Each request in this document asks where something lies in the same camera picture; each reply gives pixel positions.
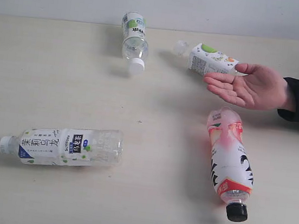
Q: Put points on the person's open hand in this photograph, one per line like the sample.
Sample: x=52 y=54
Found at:
x=258 y=88

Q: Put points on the pink peach drink bottle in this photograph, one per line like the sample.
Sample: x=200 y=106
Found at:
x=231 y=173

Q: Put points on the green label clear bottle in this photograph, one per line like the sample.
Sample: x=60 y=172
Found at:
x=134 y=46

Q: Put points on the Suntory oolong tea bottle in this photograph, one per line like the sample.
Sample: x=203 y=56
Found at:
x=65 y=147

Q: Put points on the square fruit label bottle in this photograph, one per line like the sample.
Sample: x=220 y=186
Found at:
x=204 y=59

